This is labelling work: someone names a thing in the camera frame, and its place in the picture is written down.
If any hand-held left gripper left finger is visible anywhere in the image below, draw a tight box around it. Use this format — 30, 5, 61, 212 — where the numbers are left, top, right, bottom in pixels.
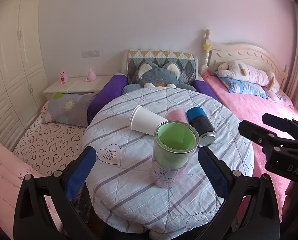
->
13, 146, 97, 240

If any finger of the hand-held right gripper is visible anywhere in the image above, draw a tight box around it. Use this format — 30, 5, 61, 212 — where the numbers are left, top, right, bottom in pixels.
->
238, 120, 298, 153
262, 113, 298, 133

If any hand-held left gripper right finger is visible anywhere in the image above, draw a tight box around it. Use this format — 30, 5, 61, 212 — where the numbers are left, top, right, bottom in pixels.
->
198, 146, 281, 240

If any white cup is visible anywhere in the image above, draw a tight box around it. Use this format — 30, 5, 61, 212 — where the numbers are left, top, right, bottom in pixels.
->
129, 105, 170, 137

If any green cup with clear sleeve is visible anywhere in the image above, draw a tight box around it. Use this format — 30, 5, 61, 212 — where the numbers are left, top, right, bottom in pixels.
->
152, 121, 198, 189

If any blue and black cup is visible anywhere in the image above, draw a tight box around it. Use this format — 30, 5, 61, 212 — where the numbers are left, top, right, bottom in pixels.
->
186, 107, 217, 148

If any pink cup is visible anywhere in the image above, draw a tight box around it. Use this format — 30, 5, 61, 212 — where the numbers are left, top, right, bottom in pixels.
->
165, 107, 190, 124

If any person's right hand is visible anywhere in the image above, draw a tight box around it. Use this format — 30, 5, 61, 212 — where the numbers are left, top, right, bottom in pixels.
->
285, 180, 298, 230

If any pink bed cover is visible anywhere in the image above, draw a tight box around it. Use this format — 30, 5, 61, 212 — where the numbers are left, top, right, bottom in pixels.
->
203, 72, 298, 220

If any pale pink pillow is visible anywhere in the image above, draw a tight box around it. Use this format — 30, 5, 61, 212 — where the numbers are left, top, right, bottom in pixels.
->
266, 89, 295, 110

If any heart print bed sheet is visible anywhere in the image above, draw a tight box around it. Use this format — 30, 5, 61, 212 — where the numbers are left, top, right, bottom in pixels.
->
12, 99, 90, 180

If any blue printed pillow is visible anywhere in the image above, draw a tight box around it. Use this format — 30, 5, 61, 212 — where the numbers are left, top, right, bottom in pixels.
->
218, 77, 269, 99

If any round table with striped cloth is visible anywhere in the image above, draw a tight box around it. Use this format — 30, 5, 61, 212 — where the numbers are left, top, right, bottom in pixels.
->
80, 87, 255, 238

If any white dog plush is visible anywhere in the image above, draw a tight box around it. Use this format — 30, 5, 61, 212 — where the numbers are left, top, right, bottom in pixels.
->
215, 61, 281, 92

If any grey flower pillow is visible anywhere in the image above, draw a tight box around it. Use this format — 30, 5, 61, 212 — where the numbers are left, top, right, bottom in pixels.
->
41, 92, 100, 128

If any white wooden headboard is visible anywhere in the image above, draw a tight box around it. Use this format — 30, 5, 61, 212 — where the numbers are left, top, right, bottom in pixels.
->
200, 29, 290, 91

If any folded pink blanket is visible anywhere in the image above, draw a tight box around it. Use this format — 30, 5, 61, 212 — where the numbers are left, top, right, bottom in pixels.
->
0, 142, 65, 240

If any purple bed bumper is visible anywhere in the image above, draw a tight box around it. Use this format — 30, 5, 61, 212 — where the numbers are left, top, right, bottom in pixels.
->
86, 74, 211, 125

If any white nightstand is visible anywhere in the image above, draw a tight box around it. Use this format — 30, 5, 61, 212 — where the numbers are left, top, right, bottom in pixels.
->
43, 75, 114, 101

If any grey cat plush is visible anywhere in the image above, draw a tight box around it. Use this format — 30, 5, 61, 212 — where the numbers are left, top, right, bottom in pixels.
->
121, 61, 202, 96

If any diamond patterned headboard cover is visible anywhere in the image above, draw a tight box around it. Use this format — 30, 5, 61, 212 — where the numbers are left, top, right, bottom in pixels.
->
126, 49, 199, 86

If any white wardrobe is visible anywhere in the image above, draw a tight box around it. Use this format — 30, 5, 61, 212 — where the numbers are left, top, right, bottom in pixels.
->
0, 0, 50, 153

